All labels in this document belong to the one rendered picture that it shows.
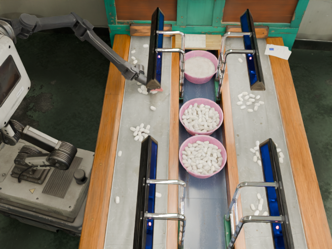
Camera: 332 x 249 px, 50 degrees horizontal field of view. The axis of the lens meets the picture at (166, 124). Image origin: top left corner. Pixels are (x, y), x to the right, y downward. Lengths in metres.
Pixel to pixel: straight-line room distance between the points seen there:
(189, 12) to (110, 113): 0.91
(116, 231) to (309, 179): 1.05
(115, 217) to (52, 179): 0.64
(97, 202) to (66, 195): 0.42
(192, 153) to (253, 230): 0.53
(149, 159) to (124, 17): 1.32
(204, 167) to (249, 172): 0.25
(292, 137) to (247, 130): 0.25
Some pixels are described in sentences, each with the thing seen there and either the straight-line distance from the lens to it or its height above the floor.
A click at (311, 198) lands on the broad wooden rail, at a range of 2.03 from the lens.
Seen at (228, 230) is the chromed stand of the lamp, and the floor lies 0.71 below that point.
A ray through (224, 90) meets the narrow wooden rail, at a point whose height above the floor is 0.76.
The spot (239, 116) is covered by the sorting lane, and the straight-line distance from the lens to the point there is 2.24.
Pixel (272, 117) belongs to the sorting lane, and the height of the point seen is 0.74.
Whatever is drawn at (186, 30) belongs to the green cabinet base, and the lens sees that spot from 2.67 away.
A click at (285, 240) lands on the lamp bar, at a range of 1.52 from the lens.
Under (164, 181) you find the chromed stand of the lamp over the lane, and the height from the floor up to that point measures 1.12.
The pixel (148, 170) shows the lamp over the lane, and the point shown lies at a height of 1.11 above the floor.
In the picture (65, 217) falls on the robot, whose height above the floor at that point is 0.36.
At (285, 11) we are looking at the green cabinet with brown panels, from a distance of 2.69.
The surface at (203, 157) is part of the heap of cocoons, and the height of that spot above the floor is 0.73.
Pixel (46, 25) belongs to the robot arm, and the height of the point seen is 1.26.
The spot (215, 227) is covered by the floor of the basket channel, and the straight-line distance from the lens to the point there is 1.94.
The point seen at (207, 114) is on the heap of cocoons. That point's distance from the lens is 2.22.
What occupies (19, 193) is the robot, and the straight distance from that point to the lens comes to 2.40.
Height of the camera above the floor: 2.48
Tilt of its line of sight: 54 degrees down
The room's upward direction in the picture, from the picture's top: straight up
